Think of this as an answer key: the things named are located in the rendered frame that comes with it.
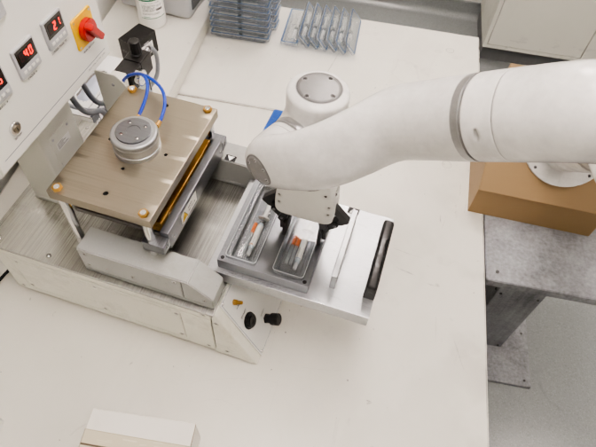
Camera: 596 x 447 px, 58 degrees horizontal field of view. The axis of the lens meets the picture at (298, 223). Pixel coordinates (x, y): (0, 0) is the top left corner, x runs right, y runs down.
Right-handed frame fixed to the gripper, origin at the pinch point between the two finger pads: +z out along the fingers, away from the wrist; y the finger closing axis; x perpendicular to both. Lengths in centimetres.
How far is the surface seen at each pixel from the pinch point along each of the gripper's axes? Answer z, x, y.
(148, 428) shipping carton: 17.6, 36.2, 15.1
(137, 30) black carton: 15, -59, 66
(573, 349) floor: 102, -52, -93
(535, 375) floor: 102, -38, -80
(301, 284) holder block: 2.0, 9.8, -2.7
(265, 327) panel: 23.8, 9.8, 3.6
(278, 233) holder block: 2.0, 1.3, 4.3
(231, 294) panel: 10.5, 11.5, 9.8
